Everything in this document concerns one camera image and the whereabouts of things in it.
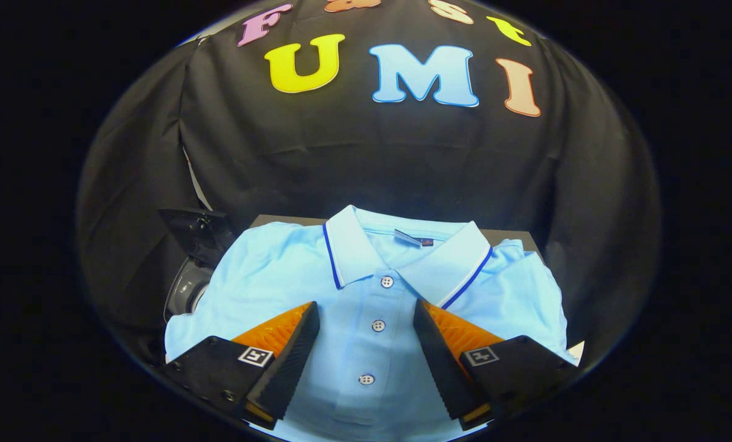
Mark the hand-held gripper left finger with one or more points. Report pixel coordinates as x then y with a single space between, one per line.
289 362

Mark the beige cabinet with black frame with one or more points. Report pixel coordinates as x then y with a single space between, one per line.
513 236

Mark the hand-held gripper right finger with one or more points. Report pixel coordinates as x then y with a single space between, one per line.
439 362

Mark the black backdrop cloth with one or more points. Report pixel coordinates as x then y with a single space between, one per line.
372 159

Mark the dark washing machine lid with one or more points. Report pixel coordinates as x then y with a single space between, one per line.
197 233

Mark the grey washing machine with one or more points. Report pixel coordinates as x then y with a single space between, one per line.
185 288

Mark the light blue polo shirt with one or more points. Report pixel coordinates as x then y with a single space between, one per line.
280 276

